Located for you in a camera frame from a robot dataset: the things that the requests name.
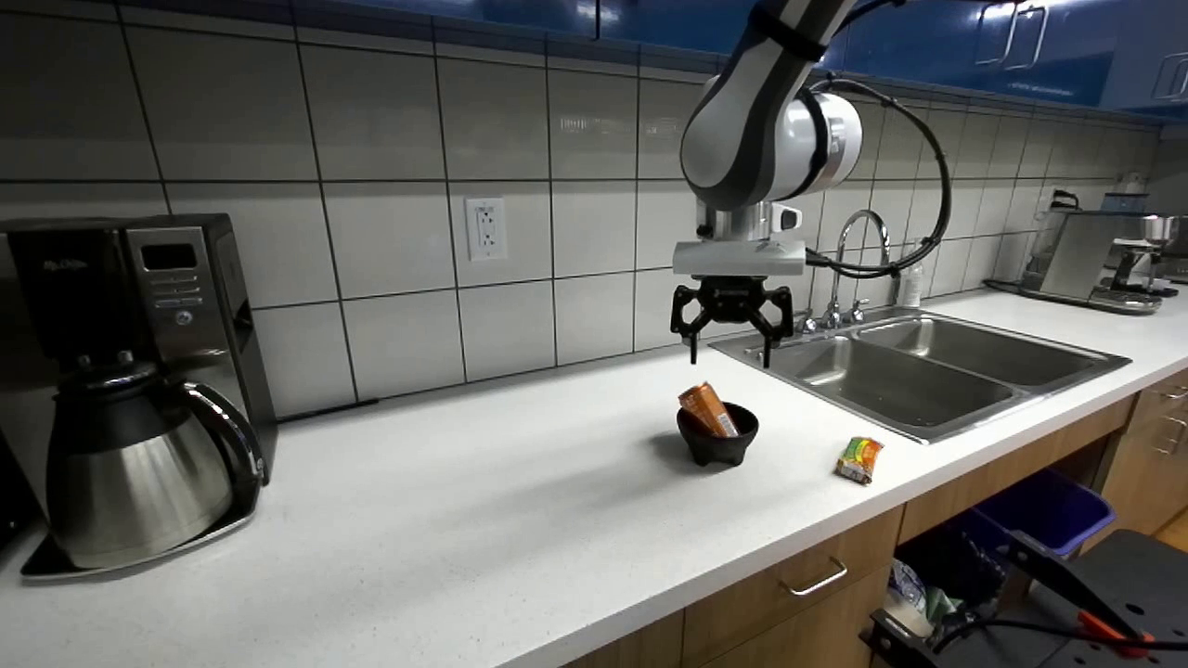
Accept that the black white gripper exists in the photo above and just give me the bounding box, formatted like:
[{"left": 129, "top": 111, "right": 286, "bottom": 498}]
[{"left": 670, "top": 230, "right": 812, "bottom": 369}]

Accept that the orange soda can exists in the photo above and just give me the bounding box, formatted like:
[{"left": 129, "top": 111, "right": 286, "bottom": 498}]
[{"left": 676, "top": 379, "right": 746, "bottom": 445}]

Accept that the black bowl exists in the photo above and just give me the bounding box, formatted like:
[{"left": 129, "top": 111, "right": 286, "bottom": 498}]
[{"left": 673, "top": 397, "right": 762, "bottom": 472}]

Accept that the chrome faucet spout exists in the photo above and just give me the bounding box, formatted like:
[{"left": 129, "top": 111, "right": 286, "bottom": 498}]
[{"left": 824, "top": 204, "right": 894, "bottom": 331}]

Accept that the clear soap bottle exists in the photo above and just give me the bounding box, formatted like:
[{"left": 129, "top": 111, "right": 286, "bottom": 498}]
[{"left": 892, "top": 252, "right": 927, "bottom": 314}]

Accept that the orange green snack packet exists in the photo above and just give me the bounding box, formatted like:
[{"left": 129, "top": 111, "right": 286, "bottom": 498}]
[{"left": 832, "top": 434, "right": 886, "bottom": 487}]

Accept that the steel double sink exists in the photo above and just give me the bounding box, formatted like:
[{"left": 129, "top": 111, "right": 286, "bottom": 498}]
[{"left": 718, "top": 309, "right": 1136, "bottom": 445}]

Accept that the wooden drawer front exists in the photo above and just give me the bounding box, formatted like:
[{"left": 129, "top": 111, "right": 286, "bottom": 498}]
[{"left": 676, "top": 508, "right": 906, "bottom": 668}]

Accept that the blue cabinet door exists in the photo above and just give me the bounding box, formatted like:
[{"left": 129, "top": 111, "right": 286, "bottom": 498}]
[
  {"left": 988, "top": 0, "right": 1188, "bottom": 118},
  {"left": 824, "top": 0, "right": 1033, "bottom": 91}
]

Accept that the silver espresso machine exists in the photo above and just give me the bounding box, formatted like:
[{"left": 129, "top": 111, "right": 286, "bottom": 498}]
[{"left": 1017, "top": 184, "right": 1188, "bottom": 319}]

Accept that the blue plastic bin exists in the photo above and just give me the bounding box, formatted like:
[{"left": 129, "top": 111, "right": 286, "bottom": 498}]
[{"left": 973, "top": 472, "right": 1119, "bottom": 568}]

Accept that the wooden base cabinet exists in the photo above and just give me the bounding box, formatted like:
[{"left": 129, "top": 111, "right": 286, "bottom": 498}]
[{"left": 1095, "top": 366, "right": 1188, "bottom": 536}]

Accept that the black equipment stand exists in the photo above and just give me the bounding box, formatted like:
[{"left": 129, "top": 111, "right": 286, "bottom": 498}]
[{"left": 863, "top": 514, "right": 1188, "bottom": 668}]

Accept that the black coffee maker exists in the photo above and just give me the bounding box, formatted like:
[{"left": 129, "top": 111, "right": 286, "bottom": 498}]
[{"left": 0, "top": 210, "right": 281, "bottom": 577}]

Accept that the steel coffee carafe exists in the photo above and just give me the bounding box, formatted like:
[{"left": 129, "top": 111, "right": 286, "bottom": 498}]
[{"left": 46, "top": 362, "right": 269, "bottom": 573}]

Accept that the white wall outlet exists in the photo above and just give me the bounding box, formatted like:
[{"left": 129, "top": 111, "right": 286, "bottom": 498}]
[{"left": 463, "top": 197, "right": 514, "bottom": 265}]

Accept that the silver drawer handle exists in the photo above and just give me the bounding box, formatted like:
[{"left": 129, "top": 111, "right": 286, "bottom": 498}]
[{"left": 785, "top": 555, "right": 859, "bottom": 604}]

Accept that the silver cabinet handle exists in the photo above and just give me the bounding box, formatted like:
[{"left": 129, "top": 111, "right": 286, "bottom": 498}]
[
  {"left": 1021, "top": 0, "right": 1059, "bottom": 74},
  {"left": 996, "top": 0, "right": 1033, "bottom": 65}
]

